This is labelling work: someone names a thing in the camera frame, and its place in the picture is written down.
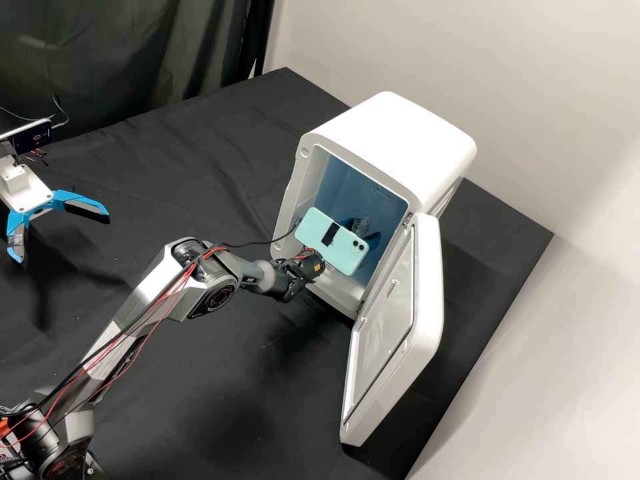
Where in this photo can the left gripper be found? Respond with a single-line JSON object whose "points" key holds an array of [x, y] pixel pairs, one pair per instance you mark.
{"points": [[25, 196]]}

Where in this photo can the wrist camera phone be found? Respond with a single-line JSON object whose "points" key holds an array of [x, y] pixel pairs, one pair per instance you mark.
{"points": [[330, 239], [30, 134]]}

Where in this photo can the left wrist camera phone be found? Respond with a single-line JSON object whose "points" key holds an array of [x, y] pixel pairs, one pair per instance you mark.
{"points": [[30, 134]]}

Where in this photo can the white incubator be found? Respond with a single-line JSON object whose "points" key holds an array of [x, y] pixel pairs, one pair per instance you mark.
{"points": [[400, 140]]}

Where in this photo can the right wrist camera phone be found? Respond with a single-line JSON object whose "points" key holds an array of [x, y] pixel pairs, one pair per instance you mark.
{"points": [[330, 239]]}

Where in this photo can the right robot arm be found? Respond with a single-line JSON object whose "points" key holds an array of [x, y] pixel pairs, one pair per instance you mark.
{"points": [[165, 292]]}

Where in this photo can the incubator door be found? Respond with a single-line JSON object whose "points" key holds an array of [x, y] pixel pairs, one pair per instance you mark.
{"points": [[429, 300]]}

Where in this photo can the clear flask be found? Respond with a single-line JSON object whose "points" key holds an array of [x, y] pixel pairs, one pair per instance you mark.
{"points": [[362, 225]]}

